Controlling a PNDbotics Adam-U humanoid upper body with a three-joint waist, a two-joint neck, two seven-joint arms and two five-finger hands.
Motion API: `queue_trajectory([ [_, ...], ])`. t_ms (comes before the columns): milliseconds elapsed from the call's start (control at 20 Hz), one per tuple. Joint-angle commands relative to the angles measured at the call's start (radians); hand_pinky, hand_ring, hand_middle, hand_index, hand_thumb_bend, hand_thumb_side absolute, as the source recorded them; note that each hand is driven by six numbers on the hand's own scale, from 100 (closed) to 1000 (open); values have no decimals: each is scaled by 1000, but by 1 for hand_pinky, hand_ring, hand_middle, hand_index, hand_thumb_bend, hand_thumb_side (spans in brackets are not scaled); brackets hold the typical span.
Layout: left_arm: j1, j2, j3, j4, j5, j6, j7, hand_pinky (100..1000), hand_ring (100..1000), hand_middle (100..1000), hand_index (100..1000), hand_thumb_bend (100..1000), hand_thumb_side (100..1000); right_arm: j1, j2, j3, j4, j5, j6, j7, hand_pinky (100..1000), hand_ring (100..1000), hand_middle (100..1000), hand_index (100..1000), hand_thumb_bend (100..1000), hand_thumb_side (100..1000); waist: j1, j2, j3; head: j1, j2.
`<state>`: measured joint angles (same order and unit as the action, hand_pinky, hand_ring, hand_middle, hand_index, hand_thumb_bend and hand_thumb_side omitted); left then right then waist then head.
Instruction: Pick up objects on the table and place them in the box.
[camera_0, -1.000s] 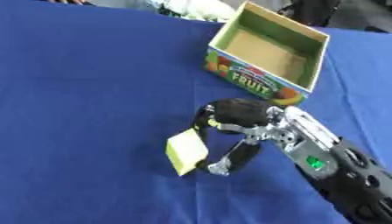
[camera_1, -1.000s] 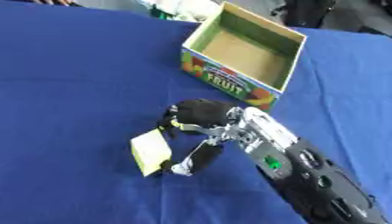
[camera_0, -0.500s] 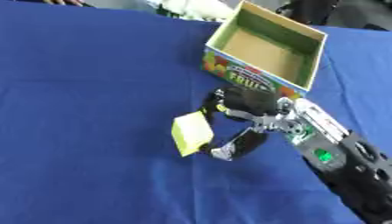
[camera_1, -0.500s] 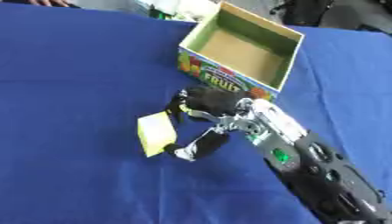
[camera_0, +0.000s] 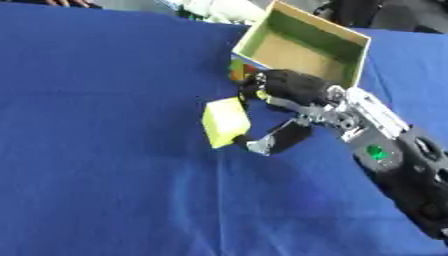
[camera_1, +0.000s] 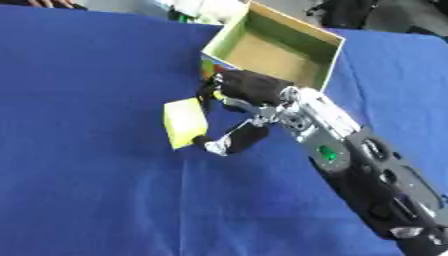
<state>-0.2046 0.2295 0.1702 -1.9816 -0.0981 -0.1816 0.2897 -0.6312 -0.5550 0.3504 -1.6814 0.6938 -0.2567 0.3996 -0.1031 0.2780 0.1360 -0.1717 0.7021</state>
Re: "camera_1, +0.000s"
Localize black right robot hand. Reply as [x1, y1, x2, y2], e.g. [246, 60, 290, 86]
[190, 69, 298, 157]

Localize yellow rectangular block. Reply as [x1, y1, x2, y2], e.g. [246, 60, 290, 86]
[162, 97, 210, 151]

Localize cardboard box with green inside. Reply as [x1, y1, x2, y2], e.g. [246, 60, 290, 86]
[199, 0, 347, 92]

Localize white and green object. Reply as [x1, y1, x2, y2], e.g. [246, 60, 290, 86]
[155, 0, 252, 25]

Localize black bag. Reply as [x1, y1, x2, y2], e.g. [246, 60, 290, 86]
[304, 0, 382, 30]

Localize person's hand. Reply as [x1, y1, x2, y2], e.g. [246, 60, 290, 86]
[26, 0, 77, 10]

